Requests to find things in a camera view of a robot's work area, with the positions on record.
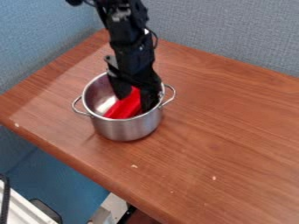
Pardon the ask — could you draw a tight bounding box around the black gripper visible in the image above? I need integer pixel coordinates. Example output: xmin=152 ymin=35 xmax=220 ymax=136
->
xmin=107 ymin=33 xmax=161 ymax=113

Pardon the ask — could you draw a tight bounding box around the black cable loop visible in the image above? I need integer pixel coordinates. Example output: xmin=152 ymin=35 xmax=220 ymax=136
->
xmin=0 ymin=173 xmax=12 ymax=224

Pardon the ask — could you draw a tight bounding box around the white table leg bracket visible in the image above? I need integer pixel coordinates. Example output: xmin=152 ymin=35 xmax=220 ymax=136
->
xmin=87 ymin=193 xmax=128 ymax=224

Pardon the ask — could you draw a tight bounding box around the red cloth object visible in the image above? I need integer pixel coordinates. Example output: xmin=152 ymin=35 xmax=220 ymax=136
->
xmin=104 ymin=87 xmax=141 ymax=119

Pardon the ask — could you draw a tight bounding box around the white appliance lower left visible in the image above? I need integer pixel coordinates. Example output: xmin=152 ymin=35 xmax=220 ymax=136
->
xmin=6 ymin=190 xmax=58 ymax=224

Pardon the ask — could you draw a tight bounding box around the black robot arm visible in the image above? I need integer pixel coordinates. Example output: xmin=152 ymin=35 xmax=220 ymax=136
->
xmin=64 ymin=0 xmax=161 ymax=112

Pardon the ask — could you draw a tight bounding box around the metal pot with handles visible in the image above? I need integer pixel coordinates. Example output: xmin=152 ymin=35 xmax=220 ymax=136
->
xmin=71 ymin=73 xmax=176 ymax=142

